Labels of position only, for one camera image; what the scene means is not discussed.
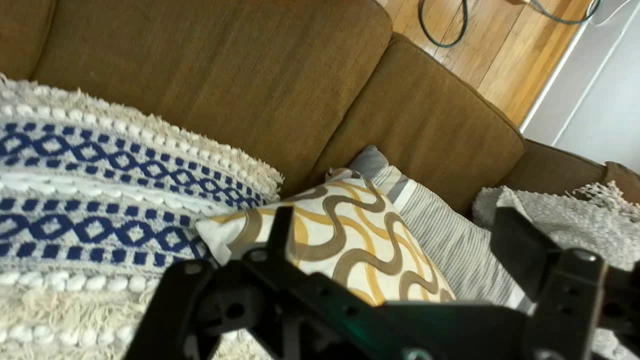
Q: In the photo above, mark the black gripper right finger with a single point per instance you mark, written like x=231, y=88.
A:
x=561, y=292

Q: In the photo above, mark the brown fabric sofa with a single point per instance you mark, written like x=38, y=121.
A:
x=287, y=87

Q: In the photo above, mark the white and blue woven pillow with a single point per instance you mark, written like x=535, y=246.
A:
x=101, y=221

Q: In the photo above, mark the grey striped pillow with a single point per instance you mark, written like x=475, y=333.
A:
x=446, y=240

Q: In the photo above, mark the brown and yellow wavy pillow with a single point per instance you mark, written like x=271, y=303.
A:
x=347, y=233

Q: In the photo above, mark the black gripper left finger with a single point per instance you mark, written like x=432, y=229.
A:
x=201, y=306

